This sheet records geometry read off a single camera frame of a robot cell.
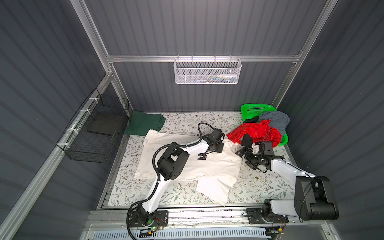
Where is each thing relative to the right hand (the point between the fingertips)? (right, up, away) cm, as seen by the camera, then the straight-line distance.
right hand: (242, 157), depth 90 cm
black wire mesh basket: (-80, +15, -17) cm, 83 cm away
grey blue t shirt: (+28, +23, +11) cm, 38 cm away
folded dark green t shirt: (-70, +22, +21) cm, 77 cm away
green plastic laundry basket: (+15, +31, +25) cm, 43 cm away
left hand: (-12, +5, +9) cm, 15 cm away
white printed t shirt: (-17, -9, -1) cm, 19 cm away
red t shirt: (+12, +16, +3) cm, 20 cm away
